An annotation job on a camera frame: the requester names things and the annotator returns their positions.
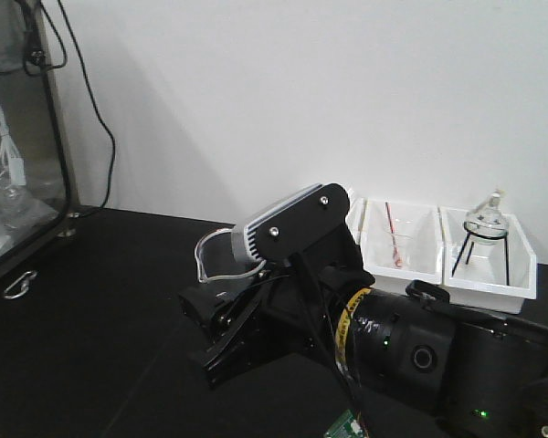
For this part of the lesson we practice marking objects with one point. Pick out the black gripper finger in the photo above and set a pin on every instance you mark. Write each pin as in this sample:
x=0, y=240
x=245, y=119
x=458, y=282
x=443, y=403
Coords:
x=208, y=310
x=236, y=346

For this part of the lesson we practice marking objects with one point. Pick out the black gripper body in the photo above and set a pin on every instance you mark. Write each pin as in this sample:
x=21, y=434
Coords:
x=313, y=314

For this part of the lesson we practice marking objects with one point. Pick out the clear glass beaker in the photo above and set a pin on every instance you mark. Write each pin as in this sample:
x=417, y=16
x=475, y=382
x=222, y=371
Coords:
x=405, y=235
x=215, y=260

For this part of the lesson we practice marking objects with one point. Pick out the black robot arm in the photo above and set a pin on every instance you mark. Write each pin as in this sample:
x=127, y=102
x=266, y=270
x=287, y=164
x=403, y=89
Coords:
x=477, y=373

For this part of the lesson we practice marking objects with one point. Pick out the clear glass beaker in bin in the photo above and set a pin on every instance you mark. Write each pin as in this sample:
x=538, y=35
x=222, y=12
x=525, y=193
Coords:
x=405, y=235

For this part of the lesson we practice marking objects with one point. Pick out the red glass thermometer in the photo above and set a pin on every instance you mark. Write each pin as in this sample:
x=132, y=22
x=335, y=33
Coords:
x=396, y=255

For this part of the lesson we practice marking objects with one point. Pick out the middle white plastic bin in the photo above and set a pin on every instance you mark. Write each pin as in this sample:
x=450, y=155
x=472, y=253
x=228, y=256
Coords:
x=367, y=221

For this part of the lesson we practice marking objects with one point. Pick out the white plastic bin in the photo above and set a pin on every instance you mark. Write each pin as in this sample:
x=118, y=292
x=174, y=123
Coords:
x=480, y=284
x=367, y=221

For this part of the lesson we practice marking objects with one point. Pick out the green circuit board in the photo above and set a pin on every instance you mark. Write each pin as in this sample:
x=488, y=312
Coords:
x=346, y=426

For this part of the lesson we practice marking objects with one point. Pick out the right white plastic bin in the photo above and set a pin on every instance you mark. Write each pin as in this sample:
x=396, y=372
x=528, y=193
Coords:
x=480, y=284

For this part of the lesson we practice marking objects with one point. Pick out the glass alcohol lamp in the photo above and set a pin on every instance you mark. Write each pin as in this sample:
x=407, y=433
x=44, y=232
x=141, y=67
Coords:
x=486, y=220

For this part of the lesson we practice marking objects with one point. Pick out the glass fronted metal box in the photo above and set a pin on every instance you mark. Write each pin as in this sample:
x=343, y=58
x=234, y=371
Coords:
x=38, y=196

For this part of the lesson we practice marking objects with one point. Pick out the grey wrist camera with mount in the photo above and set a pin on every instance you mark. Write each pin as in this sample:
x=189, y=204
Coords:
x=310, y=223

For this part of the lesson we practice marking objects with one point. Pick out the black wire tripod stand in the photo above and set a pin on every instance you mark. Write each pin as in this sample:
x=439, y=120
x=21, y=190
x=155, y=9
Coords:
x=467, y=249

